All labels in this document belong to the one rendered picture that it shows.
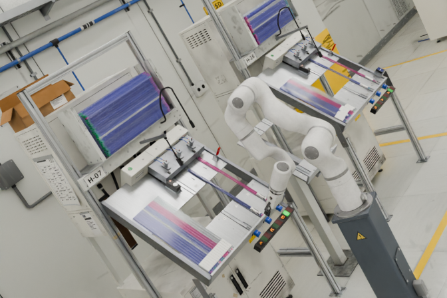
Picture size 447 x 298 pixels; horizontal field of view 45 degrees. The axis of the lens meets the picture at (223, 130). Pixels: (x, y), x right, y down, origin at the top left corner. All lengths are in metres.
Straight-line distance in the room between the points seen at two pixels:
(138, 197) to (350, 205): 1.11
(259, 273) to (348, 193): 1.00
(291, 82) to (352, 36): 3.88
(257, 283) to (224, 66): 1.52
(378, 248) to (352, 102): 1.42
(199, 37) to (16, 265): 2.10
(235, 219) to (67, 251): 1.88
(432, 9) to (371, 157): 3.06
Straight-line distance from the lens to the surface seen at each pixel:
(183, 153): 3.08
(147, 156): 3.02
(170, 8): 5.42
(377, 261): 2.68
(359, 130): 4.25
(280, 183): 2.63
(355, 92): 3.88
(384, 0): 8.56
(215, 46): 3.84
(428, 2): 6.99
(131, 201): 2.92
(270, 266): 3.38
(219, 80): 3.97
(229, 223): 2.86
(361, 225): 2.57
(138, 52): 3.21
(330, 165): 2.45
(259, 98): 2.50
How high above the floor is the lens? 1.87
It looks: 13 degrees down
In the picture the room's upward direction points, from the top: 30 degrees counter-clockwise
